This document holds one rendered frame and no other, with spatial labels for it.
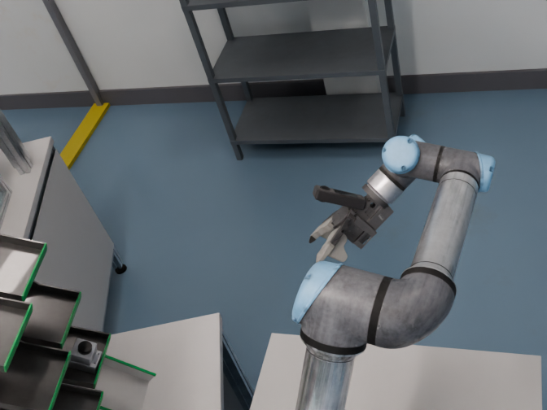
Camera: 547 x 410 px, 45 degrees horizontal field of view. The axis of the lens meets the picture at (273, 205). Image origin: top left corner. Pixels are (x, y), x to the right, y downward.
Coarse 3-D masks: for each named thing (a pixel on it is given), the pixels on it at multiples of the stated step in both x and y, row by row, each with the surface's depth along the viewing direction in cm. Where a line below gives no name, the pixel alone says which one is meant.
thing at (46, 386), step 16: (16, 352) 132; (32, 352) 133; (48, 352) 133; (64, 352) 132; (16, 368) 130; (32, 368) 130; (48, 368) 131; (64, 368) 130; (0, 384) 127; (16, 384) 128; (32, 384) 128; (48, 384) 129; (0, 400) 125; (16, 400) 126; (32, 400) 126; (48, 400) 127
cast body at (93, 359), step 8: (80, 344) 145; (88, 344) 146; (96, 344) 147; (72, 352) 145; (80, 352) 145; (88, 352) 145; (96, 352) 149; (72, 360) 146; (80, 360) 145; (88, 360) 145; (96, 360) 148; (72, 368) 148; (80, 368) 148; (88, 368) 147; (96, 368) 148
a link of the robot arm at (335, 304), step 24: (336, 264) 113; (312, 288) 109; (336, 288) 108; (360, 288) 108; (384, 288) 107; (312, 312) 110; (336, 312) 108; (360, 312) 106; (312, 336) 111; (336, 336) 109; (360, 336) 108; (312, 360) 113; (336, 360) 111; (312, 384) 114; (336, 384) 113; (312, 408) 114; (336, 408) 114
